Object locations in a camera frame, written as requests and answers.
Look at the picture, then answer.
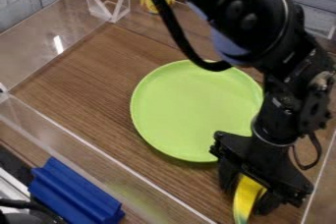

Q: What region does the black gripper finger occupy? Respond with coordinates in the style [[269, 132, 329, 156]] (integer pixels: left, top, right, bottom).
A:
[[253, 190, 284, 216], [217, 160, 240, 196]]

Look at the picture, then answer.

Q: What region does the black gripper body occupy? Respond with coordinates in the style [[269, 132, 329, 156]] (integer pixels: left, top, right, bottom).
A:
[[209, 131, 313, 207]]

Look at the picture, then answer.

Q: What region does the yellow banana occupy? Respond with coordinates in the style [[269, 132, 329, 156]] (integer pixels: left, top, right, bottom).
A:
[[232, 175, 267, 224]]

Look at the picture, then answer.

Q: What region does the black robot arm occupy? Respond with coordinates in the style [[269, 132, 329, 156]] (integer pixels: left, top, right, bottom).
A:
[[152, 0, 336, 215]]

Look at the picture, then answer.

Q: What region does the green plate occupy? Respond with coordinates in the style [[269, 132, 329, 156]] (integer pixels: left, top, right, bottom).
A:
[[129, 60, 263, 163]]

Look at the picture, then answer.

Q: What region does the blue plastic clamp block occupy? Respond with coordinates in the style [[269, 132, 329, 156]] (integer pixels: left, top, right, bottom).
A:
[[29, 157, 125, 224]]

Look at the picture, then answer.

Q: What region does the clear acrylic enclosure wall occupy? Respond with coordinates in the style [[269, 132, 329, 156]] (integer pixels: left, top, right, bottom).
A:
[[0, 0, 336, 224]]

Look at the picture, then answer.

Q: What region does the black cable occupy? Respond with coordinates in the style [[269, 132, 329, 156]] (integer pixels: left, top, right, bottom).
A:
[[0, 197, 63, 224]]

